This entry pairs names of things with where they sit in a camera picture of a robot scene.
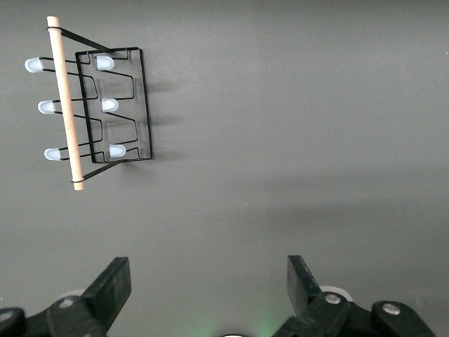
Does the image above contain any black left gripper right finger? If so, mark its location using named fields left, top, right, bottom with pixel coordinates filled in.
left=272, top=255, right=438, bottom=337

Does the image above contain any dark grey table cloth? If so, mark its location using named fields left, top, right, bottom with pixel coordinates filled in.
left=0, top=0, right=449, bottom=337

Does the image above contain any black wire cup holder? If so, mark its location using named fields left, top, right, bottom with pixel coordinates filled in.
left=24, top=15, right=154, bottom=192

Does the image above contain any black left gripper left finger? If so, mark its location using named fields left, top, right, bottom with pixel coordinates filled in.
left=0, top=256, right=132, bottom=337

